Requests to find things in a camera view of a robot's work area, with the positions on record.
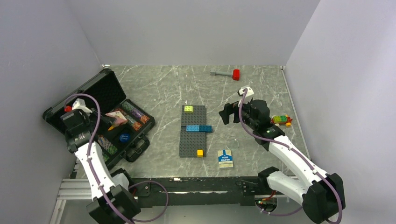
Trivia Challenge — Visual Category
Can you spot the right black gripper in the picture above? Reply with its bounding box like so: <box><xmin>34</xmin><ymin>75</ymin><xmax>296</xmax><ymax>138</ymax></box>
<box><xmin>219</xmin><ymin>98</ymin><xmax>258</xmax><ymax>131</ymax></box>

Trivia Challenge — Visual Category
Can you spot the red playing card deck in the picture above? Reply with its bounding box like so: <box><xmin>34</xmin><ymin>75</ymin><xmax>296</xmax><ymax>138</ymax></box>
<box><xmin>106</xmin><ymin>111</ymin><xmax>128</xmax><ymax>127</ymax></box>

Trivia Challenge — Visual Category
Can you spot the blue small blind button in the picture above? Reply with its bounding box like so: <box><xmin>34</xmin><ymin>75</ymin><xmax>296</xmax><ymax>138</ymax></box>
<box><xmin>119</xmin><ymin>133</ymin><xmax>130</xmax><ymax>143</ymax></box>

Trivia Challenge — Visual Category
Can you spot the blue texas holdem card box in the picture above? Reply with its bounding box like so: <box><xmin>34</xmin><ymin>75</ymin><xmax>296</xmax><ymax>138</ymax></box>
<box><xmin>218</xmin><ymin>149</ymin><xmax>234</xmax><ymax>169</ymax></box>

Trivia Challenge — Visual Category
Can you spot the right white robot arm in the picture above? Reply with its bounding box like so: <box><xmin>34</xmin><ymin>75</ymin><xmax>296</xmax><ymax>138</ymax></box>
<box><xmin>219</xmin><ymin>100</ymin><xmax>346</xmax><ymax>224</ymax></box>

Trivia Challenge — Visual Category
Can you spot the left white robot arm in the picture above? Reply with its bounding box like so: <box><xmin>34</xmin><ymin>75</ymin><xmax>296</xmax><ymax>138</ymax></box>
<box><xmin>61</xmin><ymin>109</ymin><xmax>141</xmax><ymax>224</ymax></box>

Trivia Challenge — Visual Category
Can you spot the colourful lego toy car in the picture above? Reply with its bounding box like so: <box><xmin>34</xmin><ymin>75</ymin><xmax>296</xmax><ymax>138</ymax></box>
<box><xmin>271</xmin><ymin>115</ymin><xmax>293</xmax><ymax>127</ymax></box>

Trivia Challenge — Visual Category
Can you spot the green striped chip stack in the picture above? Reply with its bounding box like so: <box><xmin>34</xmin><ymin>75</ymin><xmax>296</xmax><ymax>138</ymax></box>
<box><xmin>98</xmin><ymin>135</ymin><xmax>118</xmax><ymax>155</ymax></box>

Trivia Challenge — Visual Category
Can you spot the clear round plastic disc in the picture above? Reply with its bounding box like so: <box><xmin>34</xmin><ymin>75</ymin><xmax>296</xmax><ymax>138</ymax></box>
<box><xmin>226</xmin><ymin>139</ymin><xmax>239</xmax><ymax>150</ymax></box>

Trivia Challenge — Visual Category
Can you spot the red block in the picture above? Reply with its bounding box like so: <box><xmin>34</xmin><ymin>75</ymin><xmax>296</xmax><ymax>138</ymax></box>
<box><xmin>232</xmin><ymin>69</ymin><xmax>240</xmax><ymax>81</ymax></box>

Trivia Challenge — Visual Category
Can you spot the black poker chip case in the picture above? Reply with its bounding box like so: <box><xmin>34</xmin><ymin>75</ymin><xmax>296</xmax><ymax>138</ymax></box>
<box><xmin>42</xmin><ymin>68</ymin><xmax>156</xmax><ymax>168</ymax></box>

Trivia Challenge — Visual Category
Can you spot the dark blue lego brick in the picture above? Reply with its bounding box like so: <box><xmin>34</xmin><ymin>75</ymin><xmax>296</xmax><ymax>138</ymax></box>
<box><xmin>198</xmin><ymin>125</ymin><xmax>212</xmax><ymax>133</ymax></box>

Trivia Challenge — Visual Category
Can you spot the green blue chip stack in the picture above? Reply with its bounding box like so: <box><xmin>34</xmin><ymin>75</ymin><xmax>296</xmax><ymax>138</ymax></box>
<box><xmin>122</xmin><ymin>101</ymin><xmax>135</xmax><ymax>114</ymax></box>

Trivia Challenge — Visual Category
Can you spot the upper grey lego baseplate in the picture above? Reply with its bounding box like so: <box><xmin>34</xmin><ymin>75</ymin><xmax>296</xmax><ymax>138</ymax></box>
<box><xmin>181</xmin><ymin>105</ymin><xmax>206</xmax><ymax>126</ymax></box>

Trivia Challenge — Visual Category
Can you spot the grey lego baseplate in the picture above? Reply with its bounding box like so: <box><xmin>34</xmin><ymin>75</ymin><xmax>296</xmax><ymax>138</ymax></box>
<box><xmin>178</xmin><ymin>126</ymin><xmax>206</xmax><ymax>158</ymax></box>
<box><xmin>181</xmin><ymin>105</ymin><xmax>206</xmax><ymax>126</ymax></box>

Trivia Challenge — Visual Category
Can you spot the grey cylinder tool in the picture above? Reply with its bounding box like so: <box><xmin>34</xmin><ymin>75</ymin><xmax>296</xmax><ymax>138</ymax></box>
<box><xmin>210</xmin><ymin>70</ymin><xmax>233</xmax><ymax>77</ymax></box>

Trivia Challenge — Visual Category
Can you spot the purple chip stack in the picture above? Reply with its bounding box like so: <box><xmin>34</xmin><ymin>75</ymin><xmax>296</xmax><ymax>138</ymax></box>
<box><xmin>130</xmin><ymin>108</ymin><xmax>144</xmax><ymax>119</ymax></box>

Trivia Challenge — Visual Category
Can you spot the light blue lego brick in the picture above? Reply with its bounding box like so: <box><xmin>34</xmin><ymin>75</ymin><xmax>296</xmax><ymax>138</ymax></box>
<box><xmin>186</xmin><ymin>125</ymin><xmax>199</xmax><ymax>132</ymax></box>

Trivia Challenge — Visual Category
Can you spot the lime green lego brick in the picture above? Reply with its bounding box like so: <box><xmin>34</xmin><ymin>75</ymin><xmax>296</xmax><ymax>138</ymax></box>
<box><xmin>184</xmin><ymin>105</ymin><xmax>194</xmax><ymax>113</ymax></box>

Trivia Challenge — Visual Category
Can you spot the small yellow lego brick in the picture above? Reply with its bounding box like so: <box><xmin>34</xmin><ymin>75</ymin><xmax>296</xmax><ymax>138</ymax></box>
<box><xmin>197</xmin><ymin>150</ymin><xmax>204</xmax><ymax>157</ymax></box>

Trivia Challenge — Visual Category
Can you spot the red tan chip stack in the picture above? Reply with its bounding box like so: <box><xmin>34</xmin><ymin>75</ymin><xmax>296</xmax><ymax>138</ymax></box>
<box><xmin>139</xmin><ymin>114</ymin><xmax>150</xmax><ymax>124</ymax></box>

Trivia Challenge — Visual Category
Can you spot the lower grey lego baseplate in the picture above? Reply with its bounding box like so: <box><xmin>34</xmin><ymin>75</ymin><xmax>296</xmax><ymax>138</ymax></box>
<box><xmin>178</xmin><ymin>126</ymin><xmax>206</xmax><ymax>158</ymax></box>

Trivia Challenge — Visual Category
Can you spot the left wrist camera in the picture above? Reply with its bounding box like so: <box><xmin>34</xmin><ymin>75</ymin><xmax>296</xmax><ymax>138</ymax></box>
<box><xmin>64</xmin><ymin>98</ymin><xmax>92</xmax><ymax>115</ymax></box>

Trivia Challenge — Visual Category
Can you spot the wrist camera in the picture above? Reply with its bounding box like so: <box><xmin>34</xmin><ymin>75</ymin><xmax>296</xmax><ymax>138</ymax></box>
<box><xmin>64</xmin><ymin>98</ymin><xmax>92</xmax><ymax>115</ymax></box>
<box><xmin>237</xmin><ymin>85</ymin><xmax>254</xmax><ymax>101</ymax></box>

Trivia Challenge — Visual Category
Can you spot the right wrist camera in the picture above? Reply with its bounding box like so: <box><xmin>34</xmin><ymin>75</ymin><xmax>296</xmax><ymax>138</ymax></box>
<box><xmin>237</xmin><ymin>85</ymin><xmax>254</xmax><ymax>101</ymax></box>

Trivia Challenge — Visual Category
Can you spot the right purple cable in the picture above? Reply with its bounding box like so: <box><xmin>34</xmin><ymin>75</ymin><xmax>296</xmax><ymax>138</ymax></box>
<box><xmin>239</xmin><ymin>88</ymin><xmax>344</xmax><ymax>224</ymax></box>

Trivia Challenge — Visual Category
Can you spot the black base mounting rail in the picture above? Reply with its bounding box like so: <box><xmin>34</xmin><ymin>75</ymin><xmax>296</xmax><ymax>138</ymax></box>
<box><xmin>123</xmin><ymin>176</ymin><xmax>288</xmax><ymax>208</ymax></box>

